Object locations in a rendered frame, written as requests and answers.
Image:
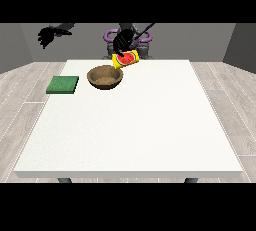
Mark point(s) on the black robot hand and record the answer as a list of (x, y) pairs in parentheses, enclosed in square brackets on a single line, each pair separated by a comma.
[(48, 36), (124, 40)]

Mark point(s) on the yellow cup with melon print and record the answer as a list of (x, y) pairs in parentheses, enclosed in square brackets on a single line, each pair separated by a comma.
[(126, 59)]

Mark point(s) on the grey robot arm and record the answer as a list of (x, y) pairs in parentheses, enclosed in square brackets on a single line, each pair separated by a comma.
[(65, 26)]

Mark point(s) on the brown wooden bowl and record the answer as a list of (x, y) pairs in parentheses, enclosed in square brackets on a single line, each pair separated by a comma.
[(105, 77)]

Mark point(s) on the green square pad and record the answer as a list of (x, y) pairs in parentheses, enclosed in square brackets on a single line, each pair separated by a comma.
[(62, 84)]

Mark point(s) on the grey robot trunk purple rings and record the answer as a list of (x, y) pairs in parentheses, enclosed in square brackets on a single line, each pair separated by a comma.
[(145, 47)]

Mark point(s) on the dark table leg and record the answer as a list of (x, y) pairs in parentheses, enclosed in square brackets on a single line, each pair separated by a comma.
[(64, 180), (191, 180)]

